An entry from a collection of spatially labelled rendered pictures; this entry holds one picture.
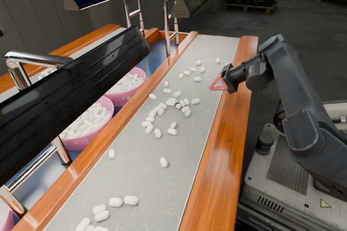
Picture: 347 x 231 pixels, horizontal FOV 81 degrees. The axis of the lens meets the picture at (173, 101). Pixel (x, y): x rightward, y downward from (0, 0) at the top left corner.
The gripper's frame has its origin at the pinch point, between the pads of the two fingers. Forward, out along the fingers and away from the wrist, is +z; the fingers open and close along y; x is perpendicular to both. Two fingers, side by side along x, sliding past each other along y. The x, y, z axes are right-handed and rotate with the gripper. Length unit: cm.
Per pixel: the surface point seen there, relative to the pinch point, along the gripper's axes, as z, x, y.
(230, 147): -1.8, 14.0, 16.9
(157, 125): 20.5, -1.4, 12.6
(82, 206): 25, -5, 47
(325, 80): -19, 128, -188
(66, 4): 46, -65, -19
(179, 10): 1.2, -28.0, -19.6
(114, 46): -2.3, -29.4, 27.0
